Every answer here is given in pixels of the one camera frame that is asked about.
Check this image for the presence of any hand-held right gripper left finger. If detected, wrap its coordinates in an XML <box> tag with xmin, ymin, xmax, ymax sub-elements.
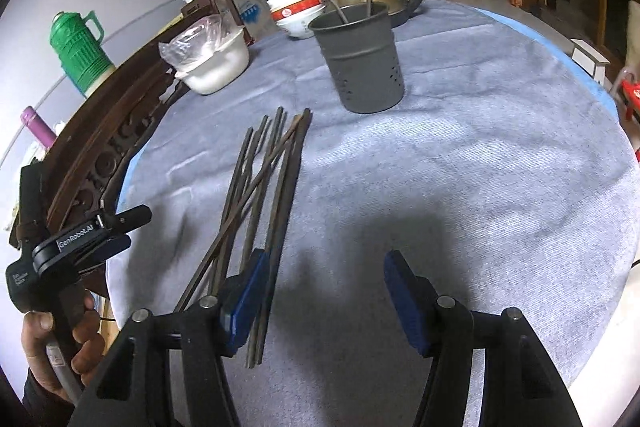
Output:
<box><xmin>67</xmin><ymin>249</ymin><xmax>272</xmax><ymax>427</ymax></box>

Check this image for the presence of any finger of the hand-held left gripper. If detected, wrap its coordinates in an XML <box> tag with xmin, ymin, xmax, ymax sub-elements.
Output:
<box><xmin>97</xmin><ymin>205</ymin><xmax>153</xmax><ymax>232</ymax></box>
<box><xmin>75</xmin><ymin>234</ymin><xmax>132</xmax><ymax>268</ymax></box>

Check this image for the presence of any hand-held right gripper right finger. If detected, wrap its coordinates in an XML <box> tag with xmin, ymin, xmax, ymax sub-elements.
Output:
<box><xmin>384</xmin><ymin>250</ymin><xmax>585</xmax><ymax>427</ymax></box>

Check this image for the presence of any pile of dark chopsticks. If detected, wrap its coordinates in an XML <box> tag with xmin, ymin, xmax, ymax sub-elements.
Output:
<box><xmin>172</xmin><ymin>107</ymin><xmax>313</xmax><ymax>368</ymax></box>

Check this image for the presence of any grey perforated utensil holder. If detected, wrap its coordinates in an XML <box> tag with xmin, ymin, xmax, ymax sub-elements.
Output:
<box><xmin>307</xmin><ymin>2</ymin><xmax>406</xmax><ymax>114</ymax></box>

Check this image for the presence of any person's left forearm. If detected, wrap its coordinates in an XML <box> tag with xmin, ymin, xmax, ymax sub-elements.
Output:
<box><xmin>22</xmin><ymin>369</ymin><xmax>76</xmax><ymax>427</ymax></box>

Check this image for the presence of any person's left hand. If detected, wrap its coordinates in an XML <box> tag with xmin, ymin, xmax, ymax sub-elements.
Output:
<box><xmin>21</xmin><ymin>289</ymin><xmax>103</xmax><ymax>395</ymax></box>

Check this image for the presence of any carved wooden sideboard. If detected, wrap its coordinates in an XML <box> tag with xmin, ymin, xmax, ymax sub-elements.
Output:
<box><xmin>12</xmin><ymin>7</ymin><xmax>251</xmax><ymax>303</ymax></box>

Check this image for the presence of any purple bottle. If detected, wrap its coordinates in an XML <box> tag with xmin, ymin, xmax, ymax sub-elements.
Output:
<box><xmin>20</xmin><ymin>106</ymin><xmax>58</xmax><ymax>148</ymax></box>

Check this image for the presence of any grey table cloth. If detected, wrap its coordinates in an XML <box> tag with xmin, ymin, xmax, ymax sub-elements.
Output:
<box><xmin>107</xmin><ymin>0</ymin><xmax>640</xmax><ymax>427</ymax></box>

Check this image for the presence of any green thermos jug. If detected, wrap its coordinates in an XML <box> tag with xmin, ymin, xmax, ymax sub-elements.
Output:
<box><xmin>49</xmin><ymin>10</ymin><xmax>117</xmax><ymax>98</ymax></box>

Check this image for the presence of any large white bowl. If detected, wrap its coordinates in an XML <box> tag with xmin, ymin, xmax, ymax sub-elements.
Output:
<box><xmin>175</xmin><ymin>27</ymin><xmax>251</xmax><ymax>96</ymax></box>

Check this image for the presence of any clear plastic bag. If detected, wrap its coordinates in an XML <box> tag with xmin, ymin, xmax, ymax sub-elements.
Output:
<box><xmin>159</xmin><ymin>14</ymin><xmax>236</xmax><ymax>72</ymax></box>

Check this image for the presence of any dark wooden chair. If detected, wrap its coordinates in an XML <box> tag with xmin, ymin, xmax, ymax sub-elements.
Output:
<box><xmin>180</xmin><ymin>0</ymin><xmax>253</xmax><ymax>48</ymax></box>

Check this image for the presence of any white box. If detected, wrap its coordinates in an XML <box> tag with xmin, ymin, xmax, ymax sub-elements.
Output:
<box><xmin>227</xmin><ymin>0</ymin><xmax>266</xmax><ymax>42</ymax></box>

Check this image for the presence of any white red-banded bowl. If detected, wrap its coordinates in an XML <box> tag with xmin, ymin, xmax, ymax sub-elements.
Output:
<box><xmin>266</xmin><ymin>0</ymin><xmax>327</xmax><ymax>24</ymax></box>
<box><xmin>276</xmin><ymin>7</ymin><xmax>327</xmax><ymax>40</ymax></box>

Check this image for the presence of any blue table cover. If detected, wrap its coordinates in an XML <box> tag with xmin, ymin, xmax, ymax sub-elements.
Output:
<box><xmin>117</xmin><ymin>4</ymin><xmax>621</xmax><ymax>208</ymax></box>

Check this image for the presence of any red plastic chair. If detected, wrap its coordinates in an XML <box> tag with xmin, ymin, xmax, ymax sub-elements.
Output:
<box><xmin>617</xmin><ymin>74</ymin><xmax>640</xmax><ymax>122</ymax></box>

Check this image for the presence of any white stool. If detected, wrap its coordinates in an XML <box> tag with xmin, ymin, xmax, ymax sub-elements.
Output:
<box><xmin>570</xmin><ymin>38</ymin><xmax>612</xmax><ymax>82</ymax></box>

